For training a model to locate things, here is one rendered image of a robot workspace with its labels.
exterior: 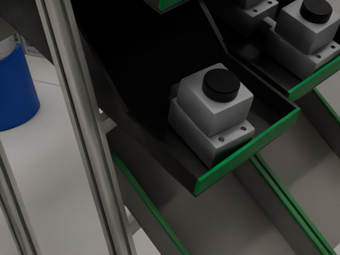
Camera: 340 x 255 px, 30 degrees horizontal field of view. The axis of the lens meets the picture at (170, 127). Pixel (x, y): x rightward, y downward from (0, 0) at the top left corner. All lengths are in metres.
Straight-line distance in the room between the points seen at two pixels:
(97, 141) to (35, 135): 0.80
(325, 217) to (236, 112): 0.28
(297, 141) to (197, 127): 0.27
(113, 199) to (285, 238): 0.20
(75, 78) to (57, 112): 0.91
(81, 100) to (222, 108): 0.12
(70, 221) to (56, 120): 0.37
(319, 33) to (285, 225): 0.21
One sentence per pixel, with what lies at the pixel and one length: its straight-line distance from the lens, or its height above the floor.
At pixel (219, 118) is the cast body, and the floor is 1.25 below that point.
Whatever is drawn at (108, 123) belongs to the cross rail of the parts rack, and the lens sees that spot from 0.57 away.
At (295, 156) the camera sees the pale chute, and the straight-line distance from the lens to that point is 0.77.
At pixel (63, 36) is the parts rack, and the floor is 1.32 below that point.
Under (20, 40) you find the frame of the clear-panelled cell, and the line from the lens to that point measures 1.78.
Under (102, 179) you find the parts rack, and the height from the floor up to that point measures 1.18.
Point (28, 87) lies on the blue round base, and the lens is 1.42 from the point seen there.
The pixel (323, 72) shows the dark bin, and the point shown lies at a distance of 0.65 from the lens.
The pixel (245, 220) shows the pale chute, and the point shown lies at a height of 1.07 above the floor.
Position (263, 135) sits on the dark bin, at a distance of 0.55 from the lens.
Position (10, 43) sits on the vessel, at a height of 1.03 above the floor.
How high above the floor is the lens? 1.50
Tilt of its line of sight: 30 degrees down
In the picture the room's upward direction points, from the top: 11 degrees counter-clockwise
